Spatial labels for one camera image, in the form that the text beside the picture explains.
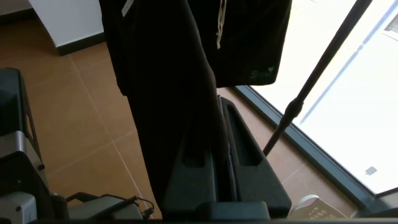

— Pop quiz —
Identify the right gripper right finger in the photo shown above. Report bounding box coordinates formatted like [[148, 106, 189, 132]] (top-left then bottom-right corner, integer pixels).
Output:
[[220, 96, 292, 219]]

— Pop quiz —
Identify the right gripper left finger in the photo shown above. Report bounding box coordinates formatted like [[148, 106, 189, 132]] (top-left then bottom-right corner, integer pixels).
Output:
[[161, 151, 218, 219]]

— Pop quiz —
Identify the black garment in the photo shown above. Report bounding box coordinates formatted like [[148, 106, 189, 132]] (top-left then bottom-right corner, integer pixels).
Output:
[[98, 0, 231, 212], [186, 0, 293, 88]]

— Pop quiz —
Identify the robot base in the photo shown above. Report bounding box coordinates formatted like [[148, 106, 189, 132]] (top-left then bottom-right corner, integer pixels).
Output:
[[0, 67, 144, 220]]

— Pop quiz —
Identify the white laundry basket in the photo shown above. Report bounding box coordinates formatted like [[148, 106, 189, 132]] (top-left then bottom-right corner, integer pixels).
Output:
[[287, 194, 349, 219]]

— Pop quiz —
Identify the black clothes rack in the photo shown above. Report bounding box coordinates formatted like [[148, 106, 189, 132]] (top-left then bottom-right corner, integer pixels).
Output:
[[262, 0, 374, 156]]

